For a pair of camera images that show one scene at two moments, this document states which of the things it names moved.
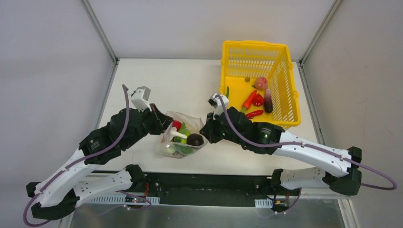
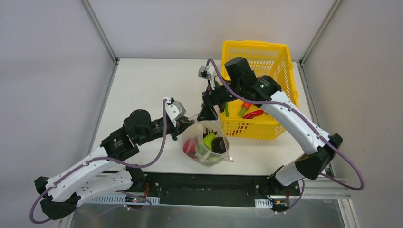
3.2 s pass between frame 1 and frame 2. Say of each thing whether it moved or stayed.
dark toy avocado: moved
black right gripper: moved
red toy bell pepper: moved
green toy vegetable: moved
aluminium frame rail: stayed
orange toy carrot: stayed
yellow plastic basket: stayed
